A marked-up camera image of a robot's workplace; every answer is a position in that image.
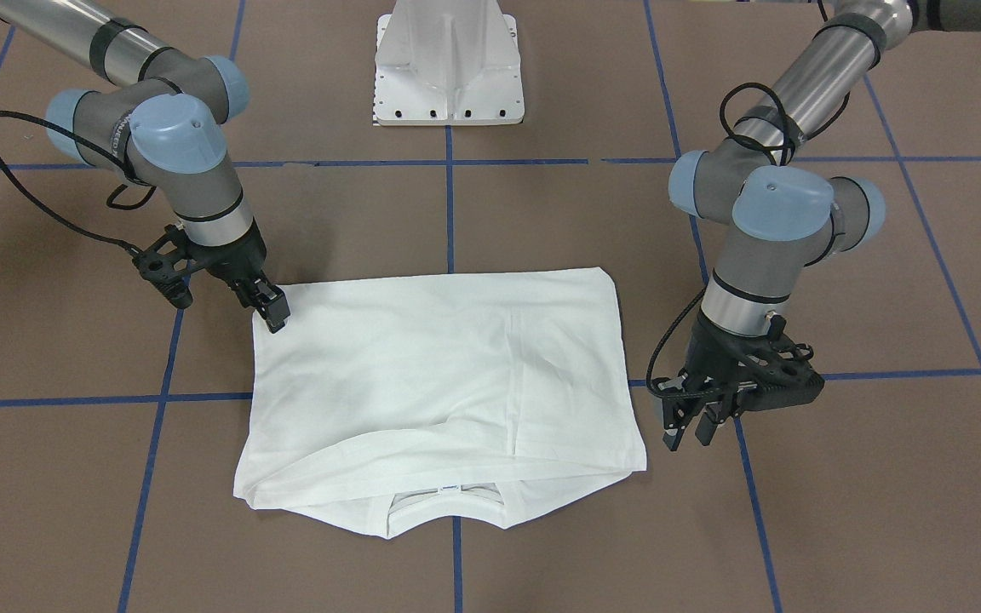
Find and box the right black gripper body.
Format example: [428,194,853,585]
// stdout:
[187,224,267,290]

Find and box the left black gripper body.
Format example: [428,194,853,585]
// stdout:
[659,313,760,422]

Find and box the white long-sleeve printed shirt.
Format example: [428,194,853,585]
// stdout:
[232,267,647,539]

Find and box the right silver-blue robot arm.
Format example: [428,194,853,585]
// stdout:
[0,1,290,331]

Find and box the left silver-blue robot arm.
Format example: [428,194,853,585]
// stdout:
[646,1,981,451]

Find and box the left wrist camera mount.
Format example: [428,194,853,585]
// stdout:
[741,314,825,412]

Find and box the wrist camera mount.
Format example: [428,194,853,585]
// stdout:
[131,225,193,310]
[741,314,825,412]

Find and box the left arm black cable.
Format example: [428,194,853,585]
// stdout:
[645,82,851,401]

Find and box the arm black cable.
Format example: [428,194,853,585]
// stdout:
[645,82,851,401]
[0,111,159,256]

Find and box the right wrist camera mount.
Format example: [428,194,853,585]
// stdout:
[131,225,193,310]

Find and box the white central pedestal column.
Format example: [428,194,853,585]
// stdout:
[371,1,525,127]

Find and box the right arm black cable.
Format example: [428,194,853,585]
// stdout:
[0,111,159,256]

